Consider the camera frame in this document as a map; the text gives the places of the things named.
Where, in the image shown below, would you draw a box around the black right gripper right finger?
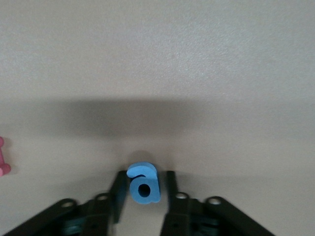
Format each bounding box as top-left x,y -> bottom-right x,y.
159,171 -> 276,236

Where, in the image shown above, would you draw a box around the red foam letter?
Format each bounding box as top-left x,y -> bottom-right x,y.
0,136 -> 12,177

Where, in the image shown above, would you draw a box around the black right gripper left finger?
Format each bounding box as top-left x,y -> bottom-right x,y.
0,170 -> 130,236

